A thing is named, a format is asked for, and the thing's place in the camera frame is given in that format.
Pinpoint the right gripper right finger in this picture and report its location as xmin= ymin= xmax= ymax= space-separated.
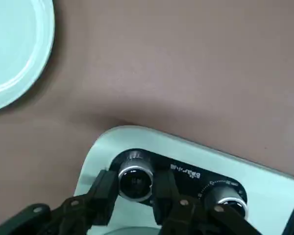
xmin=152 ymin=166 xmax=263 ymax=235

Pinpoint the black control knob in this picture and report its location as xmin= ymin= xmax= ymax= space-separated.
xmin=202 ymin=183 xmax=248 ymax=221
xmin=117 ymin=149 xmax=154 ymax=203

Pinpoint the mint green plate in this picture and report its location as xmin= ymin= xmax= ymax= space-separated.
xmin=0 ymin=0 xmax=56 ymax=115

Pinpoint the mint green cooking machine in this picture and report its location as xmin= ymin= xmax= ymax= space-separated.
xmin=73 ymin=125 xmax=294 ymax=235

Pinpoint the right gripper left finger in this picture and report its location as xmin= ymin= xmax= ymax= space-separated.
xmin=0 ymin=168 xmax=120 ymax=235

